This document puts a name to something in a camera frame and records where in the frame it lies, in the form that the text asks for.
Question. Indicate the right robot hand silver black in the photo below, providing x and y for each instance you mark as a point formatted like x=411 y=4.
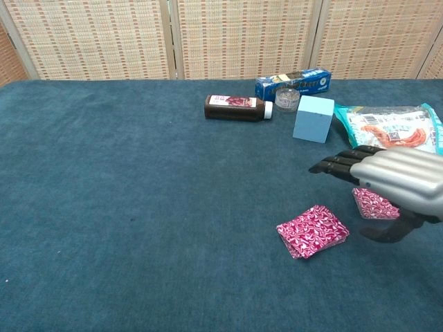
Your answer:
x=398 y=176

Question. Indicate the teal plastic sausage packet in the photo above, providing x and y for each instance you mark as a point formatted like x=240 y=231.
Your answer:
x=380 y=128

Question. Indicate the light blue cube block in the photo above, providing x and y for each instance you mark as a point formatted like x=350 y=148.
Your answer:
x=311 y=124

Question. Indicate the long blue carton box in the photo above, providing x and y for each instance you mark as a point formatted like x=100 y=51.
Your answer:
x=311 y=84

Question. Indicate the small clear glass jar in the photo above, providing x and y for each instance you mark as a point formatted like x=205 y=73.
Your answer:
x=286 y=100

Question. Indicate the brown bottle white cap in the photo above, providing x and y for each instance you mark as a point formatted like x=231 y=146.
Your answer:
x=232 y=110

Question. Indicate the blue felt table cover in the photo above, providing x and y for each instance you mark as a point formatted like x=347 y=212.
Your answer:
x=155 y=207

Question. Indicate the woven bamboo folding screen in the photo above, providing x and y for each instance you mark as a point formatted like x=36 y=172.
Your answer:
x=104 y=38

